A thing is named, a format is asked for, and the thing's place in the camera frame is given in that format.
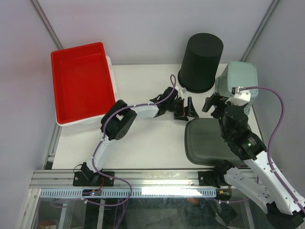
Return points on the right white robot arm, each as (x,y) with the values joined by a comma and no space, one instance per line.
(283,206)

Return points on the white plastic bin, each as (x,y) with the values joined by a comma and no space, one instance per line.
(84,90)

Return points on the aluminium mounting rail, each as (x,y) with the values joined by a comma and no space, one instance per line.
(123,178)

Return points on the left aluminium frame post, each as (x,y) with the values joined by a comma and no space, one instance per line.
(46,23)

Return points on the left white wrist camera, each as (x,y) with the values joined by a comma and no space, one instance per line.
(183,91)

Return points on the aluminium frame post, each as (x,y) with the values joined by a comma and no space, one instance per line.
(265,19)
(46,23)

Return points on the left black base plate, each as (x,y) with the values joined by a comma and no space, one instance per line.
(96,180)

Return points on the red plastic tray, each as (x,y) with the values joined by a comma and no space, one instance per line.
(76,52)

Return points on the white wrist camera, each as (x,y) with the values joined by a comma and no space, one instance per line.
(240,97)
(183,91)

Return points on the teal perforated plastic basket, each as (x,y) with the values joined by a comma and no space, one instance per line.
(236,74)

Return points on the large black plastic bucket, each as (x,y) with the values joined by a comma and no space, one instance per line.
(200,62)

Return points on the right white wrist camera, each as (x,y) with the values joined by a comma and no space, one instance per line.
(240,97)

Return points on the white slotted cable duct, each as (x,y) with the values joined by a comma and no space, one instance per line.
(145,192)

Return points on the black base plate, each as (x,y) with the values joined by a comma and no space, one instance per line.
(205,179)
(96,180)

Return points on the right aluminium frame post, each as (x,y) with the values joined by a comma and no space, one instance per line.
(265,19)

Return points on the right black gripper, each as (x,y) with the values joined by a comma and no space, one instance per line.
(209,101)

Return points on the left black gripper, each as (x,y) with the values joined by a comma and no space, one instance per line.
(180,114)

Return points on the grey plastic tray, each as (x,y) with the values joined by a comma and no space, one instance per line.
(204,145)

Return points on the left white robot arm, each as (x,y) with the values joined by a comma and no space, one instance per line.
(117,121)

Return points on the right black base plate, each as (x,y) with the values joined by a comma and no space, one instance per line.
(205,179)

